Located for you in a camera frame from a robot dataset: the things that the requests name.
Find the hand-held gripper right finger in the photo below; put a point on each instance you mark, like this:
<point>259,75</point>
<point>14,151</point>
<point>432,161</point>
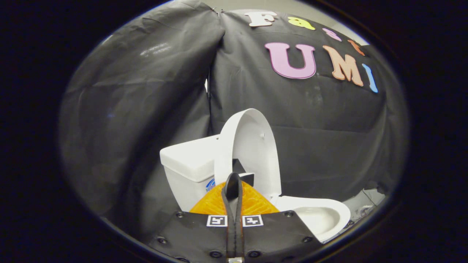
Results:
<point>239,233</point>

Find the black backdrop cloth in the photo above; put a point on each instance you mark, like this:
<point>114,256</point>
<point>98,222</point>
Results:
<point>329,128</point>

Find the white toilet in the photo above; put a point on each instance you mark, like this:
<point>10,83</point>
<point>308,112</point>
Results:
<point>190,160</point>

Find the white toilet lid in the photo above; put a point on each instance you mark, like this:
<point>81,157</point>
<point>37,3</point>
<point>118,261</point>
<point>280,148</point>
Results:
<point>252,138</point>

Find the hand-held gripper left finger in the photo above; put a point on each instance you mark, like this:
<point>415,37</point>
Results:
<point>229,233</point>

